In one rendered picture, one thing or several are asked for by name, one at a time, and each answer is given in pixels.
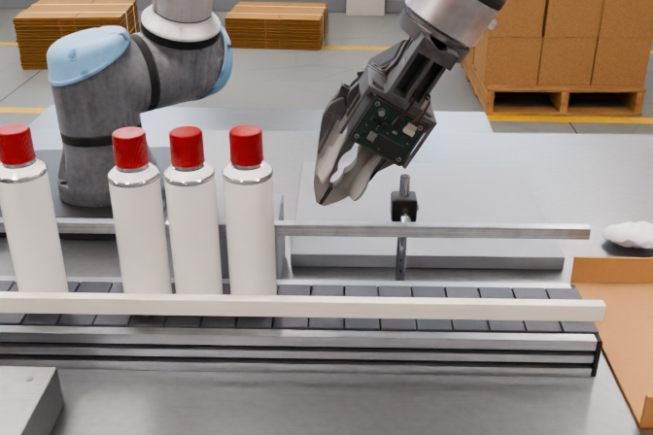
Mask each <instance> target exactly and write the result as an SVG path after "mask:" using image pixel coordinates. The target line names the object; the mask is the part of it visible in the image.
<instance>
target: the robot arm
mask: <svg viewBox="0 0 653 435"><path fill-rule="evenodd" d="M506 1H507V0H405V4H406V7H407V8H404V9H403V10H402V12H401V13H400V15H399V17H398V18H397V20H396V23H397V24H398V26H399V27H400V28H401V29H402V30H403V31H404V32H406V33H407V34H408V35H409V36H410V37H409V40H402V41H401V42H399V43H397V44H395V45H393V46H392V47H390V48H388V49H386V50H384V51H382V52H380V53H378V54H377V55H375V56H373V57H371V58H370V59H369V61H368V63H367V65H366V67H365V68H359V69H358V70H357V75H358V76H357V77H356V78H355V79H354V80H353V81H352V82H351V83H350V85H347V84H344V83H342V84H341V86H340V88H339V90H338V91H337V93H336V94H335V95H334V96H333V97H332V98H331V99H330V101H329V102H328V104H327V105H326V108H325V110H324V113H323V116H322V122H321V129H320V137H319V144H318V151H317V158H316V166H315V173H314V192H315V198H316V202H317V203H319V204H321V205H322V206H326V205H330V204H333V203H336V202H338V201H341V200H343V199H345V198H346V197H348V196H350V197H351V199H352V200H353V201H357V200H359V199H360V198H361V197H362V195H363V194H364V192H365V191H366V188H367V185H368V183H369V182H370V181H371V180H372V179H373V177H374V176H375V175H376V174H377V172H379V171H381V170H383V169H385V168H387V167H389V166H391V165H393V164H395V165H397V166H402V168H404V169H406V168H407V166H408V165H409V163H410V162H411V160H412V159H413V157H414V156H415V155H416V153H417V152H418V150H419V149H420V147H421V146H422V144H423V143H424V142H425V140H426V139H427V137H428V136H429V134H430V133H431V131H432V130H433V128H434V127H435V126H436V125H437V122H436V119H435V116H434V112H433V109H432V105H431V102H430V93H431V91H432V90H433V88H434V87H435V85H436V84H437V82H438V81H439V79H440V78H441V76H442V75H443V73H444V72H445V70H446V69H447V70H449V71H451V70H452V68H453V67H454V65H455V64H456V63H460V64H461V63H463V61H464V59H465V58H466V56H467V55H468V53H469V52H470V49H469V48H471V47H475V46H476V45H477V43H478V42H479V40H480V39H481V37H482V36H483V34H484V33H485V31H486V29H487V28H489V29H491V30H493V29H495V28H496V26H497V25H498V21H497V20H496V19H495V17H496V15H497V14H498V12H499V10H500V9H501V8H502V6H503V5H504V4H505V2H506ZM212 7H213V0H153V3H152V5H151V6H149V7H148V8H147V9H145V10H144V11H143V13H142V16H141V31H140V32H138V33H133V34H129V33H128V32H127V30H126V29H125V28H123V27H121V26H102V27H100V28H90V29H87V30H83V31H79V32H76V33H73V34H70V35H68V36H65V37H63V38H61V39H59V40H57V41H56V42H54V43H53V44H52V45H51V46H50V48H49V50H48V52H47V62H48V69H49V75H48V80H49V83H50V84H51V87H52V96H53V101H54V105H55V110H56V116H57V121H58V126H59V131H60V136H61V141H62V152H61V158H60V164H59V171H58V178H57V186H58V191H59V196H60V198H61V200H62V201H64V202H65V203H68V204H70V205H74V206H79V207H108V206H112V203H111V195H110V188H109V182H108V178H107V176H108V173H109V172H110V171H111V170H112V169H113V168H114V167H115V166H116V165H115V156H114V149H113V141H112V134H113V132H114V131H116V130H118V129H120V128H125V127H139V128H142V122H141V116H140V114H142V113H144V112H148V111H152V110H156V109H161V108H165V107H169V106H173V105H177V104H181V103H185V102H188V101H197V100H201V99H203V98H205V97H207V96H209V95H213V94H215V93H217V92H219V91H220V90H222V89H223V88H224V86H225V85H226V83H227V82H228V79H229V77H230V74H231V70H232V63H233V54H232V50H230V49H229V46H230V45H231V43H230V40H229V37H228V35H227V33H226V31H225V30H224V28H223V27H222V26H221V22H220V20H219V18H218V17H217V16H216V15H215V14H214V13H213V12H212ZM424 133H425V135H424ZM423 135H424V136H423ZM422 136H423V138H422ZM421 138H422V139H421ZM420 139H421V141H420ZM419 141H420V142H419ZM418 142H419V143H418ZM355 143H357V144H359V146H358V152H357V156H356V158H355V160H354V161H353V162H352V163H351V164H349V165H348V166H346V167H344V169H343V173H342V175H341V176H340V178H339V179H337V180H336V181H334V182H330V178H331V177H332V175H333V174H334V173H336V172H337V170H338V163H339V160H340V158H341V157H342V155H343V154H345V153H346V152H347V151H350V150H351V149H352V147H353V145H354V144H355ZM417 143H418V145H417ZM416 145H417V146H416ZM415 146H416V148H415ZM414 148H415V149H414ZM413 149H414V150H413ZM411 151H412V153H411Z"/></svg>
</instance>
